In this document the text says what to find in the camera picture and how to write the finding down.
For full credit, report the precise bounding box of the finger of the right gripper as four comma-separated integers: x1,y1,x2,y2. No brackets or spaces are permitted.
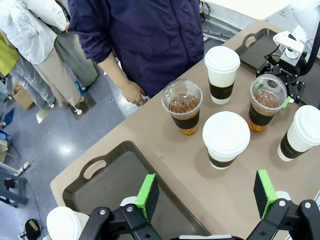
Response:
255,62,278,78
281,79,307,111

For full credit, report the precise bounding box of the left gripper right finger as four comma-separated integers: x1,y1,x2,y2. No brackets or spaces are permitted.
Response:
246,169,320,240

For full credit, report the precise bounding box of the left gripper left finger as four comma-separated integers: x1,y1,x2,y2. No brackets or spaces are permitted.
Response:
78,172,163,240

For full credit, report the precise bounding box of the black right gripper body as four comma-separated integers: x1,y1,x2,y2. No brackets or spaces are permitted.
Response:
273,51,308,85

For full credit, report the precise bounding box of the clear dome-lid iced coffee cup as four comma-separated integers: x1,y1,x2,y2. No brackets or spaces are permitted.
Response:
248,74,289,133
161,78,204,136

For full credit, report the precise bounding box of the white lidded paper coffee cup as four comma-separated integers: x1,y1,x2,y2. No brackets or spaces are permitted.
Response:
46,206,82,240
277,104,320,162
204,45,241,105
202,111,251,171

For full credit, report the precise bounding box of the person's right forearm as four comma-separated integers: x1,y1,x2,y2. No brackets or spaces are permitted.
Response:
96,51,133,88

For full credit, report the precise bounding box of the dark brown serving tray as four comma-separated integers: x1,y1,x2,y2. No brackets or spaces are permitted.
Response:
234,27,320,111
61,140,211,240

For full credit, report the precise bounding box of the person's right hand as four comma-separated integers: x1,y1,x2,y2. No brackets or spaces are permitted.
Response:
119,79,149,108

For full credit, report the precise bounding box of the large white table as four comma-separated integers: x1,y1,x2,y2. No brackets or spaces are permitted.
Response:
199,0,294,32

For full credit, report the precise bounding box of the person in navy jacket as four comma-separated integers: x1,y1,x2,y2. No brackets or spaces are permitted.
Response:
67,0,206,99

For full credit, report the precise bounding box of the small black bag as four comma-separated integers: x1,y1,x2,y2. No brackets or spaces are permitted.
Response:
24,218,40,235

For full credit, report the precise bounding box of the white power strip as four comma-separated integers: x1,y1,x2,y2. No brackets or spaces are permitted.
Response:
14,160,33,176

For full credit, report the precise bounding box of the mannequin in white shirt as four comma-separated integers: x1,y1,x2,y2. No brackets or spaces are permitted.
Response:
52,0,101,91

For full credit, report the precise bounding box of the cardboard box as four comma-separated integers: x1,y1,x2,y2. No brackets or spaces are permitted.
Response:
11,86,36,110

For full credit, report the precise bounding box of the mannequin in yellow shirt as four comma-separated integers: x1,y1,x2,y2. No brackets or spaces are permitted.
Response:
0,33,57,110

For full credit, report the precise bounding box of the person in white coat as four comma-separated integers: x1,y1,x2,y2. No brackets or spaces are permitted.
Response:
0,0,86,109

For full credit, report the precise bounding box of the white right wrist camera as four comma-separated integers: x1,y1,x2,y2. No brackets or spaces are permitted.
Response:
272,31,305,60

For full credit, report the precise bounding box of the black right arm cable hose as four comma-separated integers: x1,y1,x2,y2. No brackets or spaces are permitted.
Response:
298,32,320,77

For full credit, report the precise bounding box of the metal mannequin base plate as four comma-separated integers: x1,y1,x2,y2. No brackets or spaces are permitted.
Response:
67,93,97,121

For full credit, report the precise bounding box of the grey stool frame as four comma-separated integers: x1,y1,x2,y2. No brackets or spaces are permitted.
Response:
0,161,29,208

